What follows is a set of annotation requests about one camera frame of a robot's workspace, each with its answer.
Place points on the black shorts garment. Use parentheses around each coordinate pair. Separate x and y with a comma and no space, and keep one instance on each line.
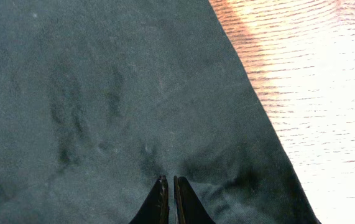
(98,99)

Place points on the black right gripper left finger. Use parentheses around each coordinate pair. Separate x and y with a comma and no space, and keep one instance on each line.
(155,209)

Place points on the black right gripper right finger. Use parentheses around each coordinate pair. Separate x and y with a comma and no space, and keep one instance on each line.
(188,208)

